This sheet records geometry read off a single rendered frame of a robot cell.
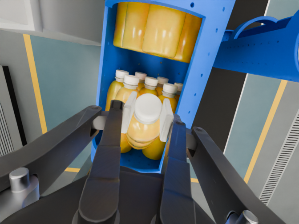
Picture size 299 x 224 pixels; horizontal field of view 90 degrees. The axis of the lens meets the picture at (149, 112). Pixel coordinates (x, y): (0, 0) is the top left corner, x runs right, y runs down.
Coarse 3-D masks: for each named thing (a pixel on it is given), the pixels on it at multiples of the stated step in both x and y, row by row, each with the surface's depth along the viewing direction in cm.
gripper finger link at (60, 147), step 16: (80, 112) 12; (96, 112) 13; (64, 128) 9; (80, 128) 10; (32, 144) 8; (48, 144) 8; (64, 144) 9; (80, 144) 11; (0, 160) 6; (16, 160) 6; (32, 160) 7; (48, 160) 8; (64, 160) 9; (0, 176) 6; (48, 176) 8
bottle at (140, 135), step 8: (136, 120) 23; (128, 128) 25; (136, 128) 23; (144, 128) 23; (152, 128) 23; (128, 136) 30; (136, 136) 25; (144, 136) 24; (152, 136) 25; (136, 144) 32; (144, 144) 30
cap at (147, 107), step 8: (144, 96) 21; (152, 96) 21; (136, 104) 20; (144, 104) 21; (152, 104) 21; (160, 104) 21; (136, 112) 20; (144, 112) 20; (152, 112) 20; (160, 112) 21; (144, 120) 21; (152, 120) 21
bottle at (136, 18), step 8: (128, 8) 32; (136, 8) 31; (144, 8) 31; (128, 16) 32; (136, 16) 31; (144, 16) 31; (128, 24) 33; (136, 24) 32; (144, 24) 32; (128, 32) 33; (136, 32) 32; (144, 32) 33; (128, 40) 33; (136, 40) 33; (128, 48) 34; (136, 48) 33
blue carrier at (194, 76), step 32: (128, 0) 26; (160, 0) 24; (192, 0) 24; (224, 0) 26; (128, 64) 51; (160, 64) 53; (192, 64) 28; (192, 96) 32; (128, 160) 47; (160, 160) 50
